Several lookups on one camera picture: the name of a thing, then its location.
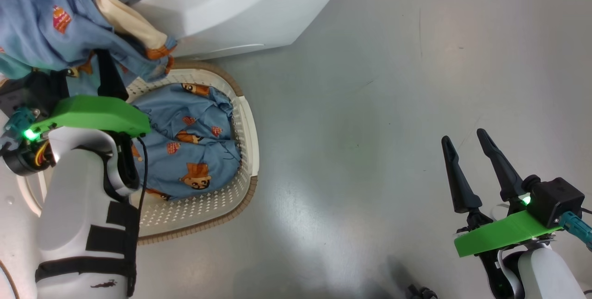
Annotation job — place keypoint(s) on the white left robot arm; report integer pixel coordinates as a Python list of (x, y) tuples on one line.
[(69, 225)]

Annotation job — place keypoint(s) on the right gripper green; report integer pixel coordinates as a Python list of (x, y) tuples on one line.
[(499, 239)]

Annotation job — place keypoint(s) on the white front-load washing machine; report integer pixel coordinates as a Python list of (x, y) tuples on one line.
[(240, 8)]

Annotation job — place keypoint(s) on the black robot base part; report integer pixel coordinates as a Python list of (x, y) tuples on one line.
[(421, 292)]

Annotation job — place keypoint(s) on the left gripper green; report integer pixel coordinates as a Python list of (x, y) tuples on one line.
[(97, 114)]

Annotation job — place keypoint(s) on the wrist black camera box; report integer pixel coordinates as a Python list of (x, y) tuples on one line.
[(27, 93), (557, 199)]

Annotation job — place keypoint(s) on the cream laundry basket brown rim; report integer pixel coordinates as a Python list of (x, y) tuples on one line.
[(240, 151)]

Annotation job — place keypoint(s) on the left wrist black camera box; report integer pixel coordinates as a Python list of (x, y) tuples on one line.
[(27, 93)]

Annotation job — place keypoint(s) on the blue cartoon print garment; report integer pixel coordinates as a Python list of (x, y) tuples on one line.
[(194, 151)]

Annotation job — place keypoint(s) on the blue cartoon garment cream lining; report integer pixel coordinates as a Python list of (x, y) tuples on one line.
[(41, 26)]

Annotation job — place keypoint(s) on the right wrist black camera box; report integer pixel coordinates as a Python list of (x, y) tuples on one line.
[(557, 199)]

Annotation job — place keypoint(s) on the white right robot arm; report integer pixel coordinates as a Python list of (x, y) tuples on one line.
[(545, 276)]

